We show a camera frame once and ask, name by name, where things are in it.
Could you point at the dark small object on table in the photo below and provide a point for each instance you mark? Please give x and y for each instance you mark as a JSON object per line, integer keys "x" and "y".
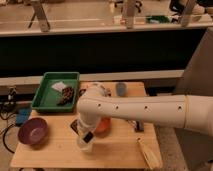
{"x": 138, "y": 126}

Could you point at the white packet in tray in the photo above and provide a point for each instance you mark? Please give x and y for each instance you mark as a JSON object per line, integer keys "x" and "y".
{"x": 59, "y": 86}

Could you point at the dark eraser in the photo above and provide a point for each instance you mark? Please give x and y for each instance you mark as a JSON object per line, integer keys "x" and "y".
{"x": 73, "y": 126}

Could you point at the brown snack bag in tray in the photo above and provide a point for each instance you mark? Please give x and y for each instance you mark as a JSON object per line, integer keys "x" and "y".
{"x": 67, "y": 96}

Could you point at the orange bowl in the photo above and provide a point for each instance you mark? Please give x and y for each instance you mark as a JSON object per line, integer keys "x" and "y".
{"x": 103, "y": 125}

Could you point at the blue paper cup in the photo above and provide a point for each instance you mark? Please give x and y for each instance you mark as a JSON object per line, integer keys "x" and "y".
{"x": 121, "y": 89}

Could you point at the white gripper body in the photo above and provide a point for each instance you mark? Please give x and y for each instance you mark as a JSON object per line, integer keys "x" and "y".
{"x": 85, "y": 138}

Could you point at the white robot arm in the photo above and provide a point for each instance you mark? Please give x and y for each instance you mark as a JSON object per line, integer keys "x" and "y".
{"x": 194, "y": 113}

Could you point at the purple bowl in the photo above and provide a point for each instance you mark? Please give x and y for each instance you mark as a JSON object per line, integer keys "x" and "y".
{"x": 33, "y": 131}

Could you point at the green plastic tray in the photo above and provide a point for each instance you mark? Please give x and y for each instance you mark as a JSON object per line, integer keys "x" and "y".
{"x": 46, "y": 98}

